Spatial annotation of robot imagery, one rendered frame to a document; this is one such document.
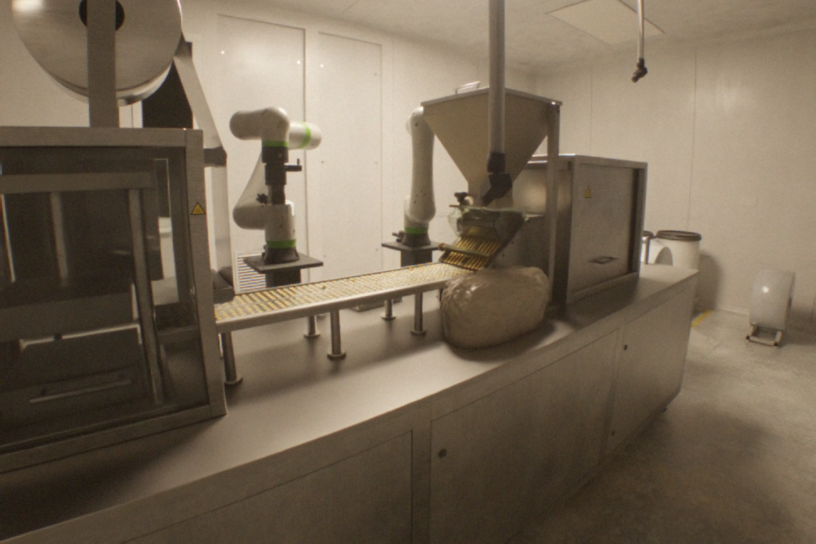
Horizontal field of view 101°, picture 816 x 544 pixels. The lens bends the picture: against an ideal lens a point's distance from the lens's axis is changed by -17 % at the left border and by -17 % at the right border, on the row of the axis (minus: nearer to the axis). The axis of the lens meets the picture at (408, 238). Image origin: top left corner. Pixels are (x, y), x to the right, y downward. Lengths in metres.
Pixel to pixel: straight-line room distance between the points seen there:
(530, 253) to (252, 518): 1.13
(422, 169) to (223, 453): 1.39
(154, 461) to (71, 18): 0.78
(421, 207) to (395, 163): 2.24
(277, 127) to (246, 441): 0.97
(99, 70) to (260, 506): 0.81
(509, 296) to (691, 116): 3.97
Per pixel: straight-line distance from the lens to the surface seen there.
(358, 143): 3.84
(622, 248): 1.97
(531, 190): 1.58
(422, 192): 1.80
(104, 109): 0.86
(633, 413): 2.02
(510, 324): 1.16
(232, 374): 0.99
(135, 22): 0.92
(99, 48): 0.88
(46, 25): 0.92
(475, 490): 1.20
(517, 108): 1.31
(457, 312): 1.07
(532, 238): 1.46
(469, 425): 1.04
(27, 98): 3.39
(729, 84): 4.82
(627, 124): 5.09
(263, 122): 1.42
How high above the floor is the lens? 1.25
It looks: 8 degrees down
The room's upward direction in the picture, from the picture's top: straight up
